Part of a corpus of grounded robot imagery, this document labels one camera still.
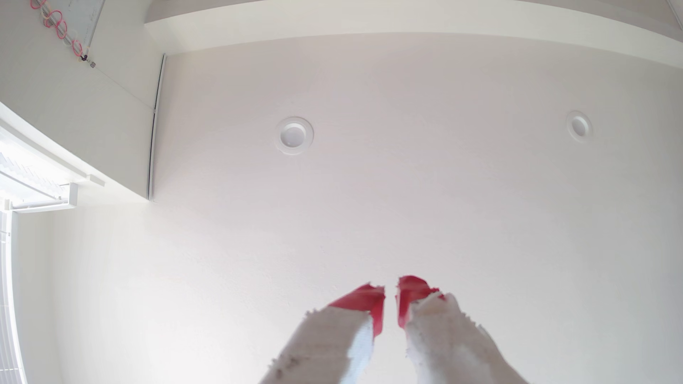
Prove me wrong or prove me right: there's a pink coiled cord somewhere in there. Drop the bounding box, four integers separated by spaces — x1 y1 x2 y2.
30 0 89 61

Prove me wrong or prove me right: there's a round recessed ceiling light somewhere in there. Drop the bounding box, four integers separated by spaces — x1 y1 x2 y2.
566 110 593 143
274 116 314 156

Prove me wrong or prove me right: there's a white cloth-wrapped gripper finger with red tip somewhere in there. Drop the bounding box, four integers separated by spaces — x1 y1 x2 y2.
260 283 386 384
396 274 530 384

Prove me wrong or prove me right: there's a white window blind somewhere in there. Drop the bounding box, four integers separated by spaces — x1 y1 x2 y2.
0 210 28 384

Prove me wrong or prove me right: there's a white wall board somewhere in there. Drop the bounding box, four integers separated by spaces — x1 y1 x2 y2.
42 0 106 50

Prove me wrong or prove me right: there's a white blind head rail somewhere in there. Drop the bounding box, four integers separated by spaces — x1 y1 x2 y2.
2 182 79 214

